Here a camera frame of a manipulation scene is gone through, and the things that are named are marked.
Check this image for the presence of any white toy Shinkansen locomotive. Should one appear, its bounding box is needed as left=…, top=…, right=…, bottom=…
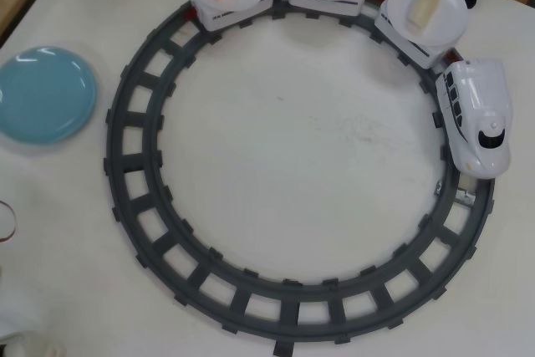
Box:
left=433, top=57, right=513, bottom=179

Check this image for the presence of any blue round dish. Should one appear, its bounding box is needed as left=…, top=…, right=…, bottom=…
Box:
left=0, top=44, right=98, bottom=147

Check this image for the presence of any gray circular toy train track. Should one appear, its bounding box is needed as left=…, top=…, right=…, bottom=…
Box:
left=102, top=0, right=497, bottom=357

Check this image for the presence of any red black servo wire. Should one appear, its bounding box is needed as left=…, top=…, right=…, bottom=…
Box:
left=0, top=201, right=18, bottom=243

